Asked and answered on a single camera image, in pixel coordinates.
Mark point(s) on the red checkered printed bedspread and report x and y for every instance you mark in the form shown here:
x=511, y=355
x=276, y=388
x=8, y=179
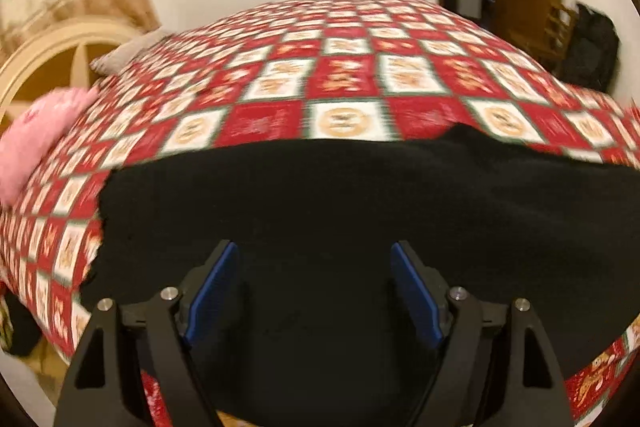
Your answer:
x=340, y=72

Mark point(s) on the grey patterned pillow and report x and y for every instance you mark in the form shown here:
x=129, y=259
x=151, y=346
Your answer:
x=127, y=54

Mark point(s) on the black pants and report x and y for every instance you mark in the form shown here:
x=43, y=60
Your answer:
x=320, y=197

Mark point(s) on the wooden chair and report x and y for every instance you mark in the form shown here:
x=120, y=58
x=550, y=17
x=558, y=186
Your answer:
x=555, y=29

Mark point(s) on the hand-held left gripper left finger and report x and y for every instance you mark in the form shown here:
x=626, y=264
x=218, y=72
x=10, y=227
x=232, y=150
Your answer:
x=212, y=289

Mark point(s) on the cream arched headboard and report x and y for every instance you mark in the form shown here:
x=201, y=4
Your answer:
x=47, y=52

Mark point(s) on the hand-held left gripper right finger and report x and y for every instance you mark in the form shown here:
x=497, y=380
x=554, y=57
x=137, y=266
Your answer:
x=417, y=289

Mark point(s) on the pink pillow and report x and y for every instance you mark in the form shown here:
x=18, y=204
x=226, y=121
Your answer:
x=35, y=134

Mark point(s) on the black backpack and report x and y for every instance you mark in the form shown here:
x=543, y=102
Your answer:
x=590, y=49

